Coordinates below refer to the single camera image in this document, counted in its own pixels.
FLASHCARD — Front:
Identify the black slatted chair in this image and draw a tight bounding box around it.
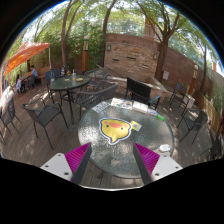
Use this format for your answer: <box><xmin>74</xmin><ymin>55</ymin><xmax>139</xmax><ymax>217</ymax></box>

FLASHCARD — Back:
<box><xmin>125</xmin><ymin>77</ymin><xmax>161</xmax><ymax>109</ymax></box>

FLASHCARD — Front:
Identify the green marker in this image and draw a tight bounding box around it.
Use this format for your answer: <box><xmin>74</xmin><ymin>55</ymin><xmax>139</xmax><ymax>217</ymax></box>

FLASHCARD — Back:
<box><xmin>157</xmin><ymin>114</ymin><xmax>165</xmax><ymax>121</ymax></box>

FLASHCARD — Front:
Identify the white computer mouse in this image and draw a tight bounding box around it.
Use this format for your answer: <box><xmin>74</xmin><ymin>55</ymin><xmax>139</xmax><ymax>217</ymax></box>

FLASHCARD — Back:
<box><xmin>159</xmin><ymin>144</ymin><xmax>170</xmax><ymax>152</ymax></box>

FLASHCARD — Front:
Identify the white book stack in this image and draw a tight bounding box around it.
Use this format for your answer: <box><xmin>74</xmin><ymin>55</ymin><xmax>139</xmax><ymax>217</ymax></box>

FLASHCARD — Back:
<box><xmin>132</xmin><ymin>101</ymin><xmax>148</xmax><ymax>113</ymax></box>

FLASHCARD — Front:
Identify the colourful picture book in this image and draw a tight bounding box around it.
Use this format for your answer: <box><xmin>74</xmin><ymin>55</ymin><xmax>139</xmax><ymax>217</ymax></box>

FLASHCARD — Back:
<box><xmin>111</xmin><ymin>98</ymin><xmax>132</xmax><ymax>110</ymax></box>

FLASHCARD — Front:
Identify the stone fountain wall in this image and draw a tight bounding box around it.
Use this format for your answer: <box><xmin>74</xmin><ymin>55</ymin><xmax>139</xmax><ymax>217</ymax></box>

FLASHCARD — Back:
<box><xmin>104</xmin><ymin>33</ymin><xmax>160</xmax><ymax>82</ymax></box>

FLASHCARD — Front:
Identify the dark chair far right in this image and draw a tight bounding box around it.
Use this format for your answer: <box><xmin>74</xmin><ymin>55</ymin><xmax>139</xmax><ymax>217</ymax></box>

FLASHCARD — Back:
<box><xmin>180</xmin><ymin>109</ymin><xmax>208</xmax><ymax>141</ymax></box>

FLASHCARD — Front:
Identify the dark wicker chair left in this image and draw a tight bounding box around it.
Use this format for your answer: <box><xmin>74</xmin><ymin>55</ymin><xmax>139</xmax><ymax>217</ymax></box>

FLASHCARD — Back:
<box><xmin>21</xmin><ymin>97</ymin><xmax>69</xmax><ymax>150</ymax></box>

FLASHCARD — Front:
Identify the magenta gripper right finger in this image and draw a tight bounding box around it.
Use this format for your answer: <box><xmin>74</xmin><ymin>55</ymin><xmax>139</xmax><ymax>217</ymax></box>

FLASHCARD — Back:
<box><xmin>133</xmin><ymin>143</ymin><xmax>160</xmax><ymax>185</ymax></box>

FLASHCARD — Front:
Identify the yellow duck mouse pad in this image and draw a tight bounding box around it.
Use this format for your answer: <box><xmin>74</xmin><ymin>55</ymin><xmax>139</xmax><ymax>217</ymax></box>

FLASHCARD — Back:
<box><xmin>99</xmin><ymin>118</ymin><xmax>132</xmax><ymax>145</ymax></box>

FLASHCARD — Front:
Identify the dark wicker chair behind table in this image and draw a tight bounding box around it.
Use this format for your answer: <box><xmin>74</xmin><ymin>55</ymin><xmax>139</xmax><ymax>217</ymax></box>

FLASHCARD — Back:
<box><xmin>76</xmin><ymin>81</ymin><xmax>118</xmax><ymax>114</ymax></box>

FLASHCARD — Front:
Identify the orange canopy tent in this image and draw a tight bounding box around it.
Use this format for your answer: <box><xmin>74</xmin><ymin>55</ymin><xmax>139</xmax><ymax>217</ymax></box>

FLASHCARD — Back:
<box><xmin>5</xmin><ymin>42</ymin><xmax>50</xmax><ymax>75</ymax></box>

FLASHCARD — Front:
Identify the small yellow card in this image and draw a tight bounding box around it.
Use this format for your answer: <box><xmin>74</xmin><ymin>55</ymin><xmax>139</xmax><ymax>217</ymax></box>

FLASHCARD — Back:
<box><xmin>131</xmin><ymin>121</ymin><xmax>142</xmax><ymax>131</ymax></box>

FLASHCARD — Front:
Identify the seated person blue shirt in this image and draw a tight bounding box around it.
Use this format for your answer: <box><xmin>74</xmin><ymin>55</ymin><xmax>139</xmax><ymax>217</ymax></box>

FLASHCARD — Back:
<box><xmin>27</xmin><ymin>66</ymin><xmax>38</xmax><ymax>88</ymax></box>

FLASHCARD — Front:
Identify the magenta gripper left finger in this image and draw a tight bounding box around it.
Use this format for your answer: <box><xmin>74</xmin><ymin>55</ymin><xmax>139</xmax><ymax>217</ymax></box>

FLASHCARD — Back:
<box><xmin>65</xmin><ymin>143</ymin><xmax>92</xmax><ymax>185</ymax></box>

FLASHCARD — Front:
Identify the grey patterned booklet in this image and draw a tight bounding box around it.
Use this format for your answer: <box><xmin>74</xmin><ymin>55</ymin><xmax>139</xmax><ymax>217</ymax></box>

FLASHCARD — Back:
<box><xmin>92</xmin><ymin>101</ymin><xmax>109</xmax><ymax>113</ymax></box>

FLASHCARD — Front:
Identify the round glass patio table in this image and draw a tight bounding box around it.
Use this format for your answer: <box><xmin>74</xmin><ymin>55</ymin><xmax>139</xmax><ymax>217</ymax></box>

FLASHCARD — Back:
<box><xmin>78</xmin><ymin>100</ymin><xmax>174</xmax><ymax>178</ymax></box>

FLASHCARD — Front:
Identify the dark chair right back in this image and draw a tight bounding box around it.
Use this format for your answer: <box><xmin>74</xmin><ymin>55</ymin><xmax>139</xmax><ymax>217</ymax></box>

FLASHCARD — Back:
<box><xmin>169</xmin><ymin>83</ymin><xmax>195</xmax><ymax>108</ymax></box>

